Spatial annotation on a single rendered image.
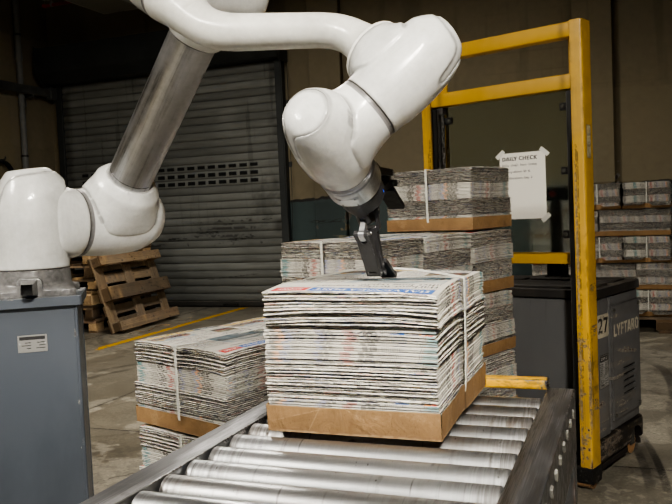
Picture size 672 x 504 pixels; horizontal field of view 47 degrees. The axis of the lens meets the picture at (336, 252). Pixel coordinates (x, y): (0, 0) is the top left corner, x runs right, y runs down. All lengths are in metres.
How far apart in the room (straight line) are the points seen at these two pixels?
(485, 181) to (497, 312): 0.49
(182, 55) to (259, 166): 8.06
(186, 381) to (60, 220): 0.54
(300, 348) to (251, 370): 0.73
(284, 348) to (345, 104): 0.41
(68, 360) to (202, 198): 8.36
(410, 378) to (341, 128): 0.39
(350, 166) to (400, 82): 0.13
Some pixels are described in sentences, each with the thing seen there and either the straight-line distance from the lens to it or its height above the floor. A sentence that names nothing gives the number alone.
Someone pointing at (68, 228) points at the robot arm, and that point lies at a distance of 1.76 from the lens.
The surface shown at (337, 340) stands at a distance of 1.20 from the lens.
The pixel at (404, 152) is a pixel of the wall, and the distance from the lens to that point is 9.05.
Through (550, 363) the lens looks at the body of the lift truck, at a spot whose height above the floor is 0.47.
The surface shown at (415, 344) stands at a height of 0.95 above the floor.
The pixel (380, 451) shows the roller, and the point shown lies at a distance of 1.18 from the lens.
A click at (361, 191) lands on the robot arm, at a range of 1.16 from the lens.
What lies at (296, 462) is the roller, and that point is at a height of 0.79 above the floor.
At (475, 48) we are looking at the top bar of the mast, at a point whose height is 1.81.
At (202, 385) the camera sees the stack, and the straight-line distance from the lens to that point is 1.97.
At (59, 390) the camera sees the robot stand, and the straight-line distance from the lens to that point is 1.75.
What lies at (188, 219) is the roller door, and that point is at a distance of 10.15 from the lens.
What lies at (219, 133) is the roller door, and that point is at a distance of 9.94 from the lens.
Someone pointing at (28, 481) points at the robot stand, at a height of 0.62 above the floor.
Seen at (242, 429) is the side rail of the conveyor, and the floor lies 0.80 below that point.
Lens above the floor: 1.15
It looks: 3 degrees down
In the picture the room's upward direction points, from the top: 2 degrees counter-clockwise
